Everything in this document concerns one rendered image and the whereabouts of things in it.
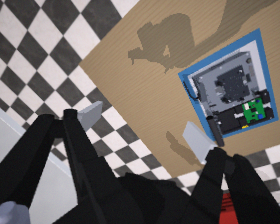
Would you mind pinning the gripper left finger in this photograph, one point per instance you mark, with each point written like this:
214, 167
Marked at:
22, 167

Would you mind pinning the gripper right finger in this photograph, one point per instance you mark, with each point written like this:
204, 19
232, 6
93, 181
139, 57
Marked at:
253, 202

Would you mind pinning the green circuit board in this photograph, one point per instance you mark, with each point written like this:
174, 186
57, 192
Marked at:
253, 110

